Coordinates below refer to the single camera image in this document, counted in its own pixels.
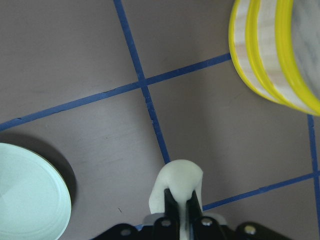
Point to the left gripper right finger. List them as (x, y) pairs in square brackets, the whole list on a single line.
[(201, 227)]

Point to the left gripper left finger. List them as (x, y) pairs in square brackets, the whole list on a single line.
[(171, 222)]

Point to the white bun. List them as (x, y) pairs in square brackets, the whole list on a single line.
[(182, 177)]

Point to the yellow steamer layer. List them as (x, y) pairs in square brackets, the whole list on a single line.
[(238, 49), (283, 43)]

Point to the pale green plate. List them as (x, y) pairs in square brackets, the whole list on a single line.
[(35, 203)]

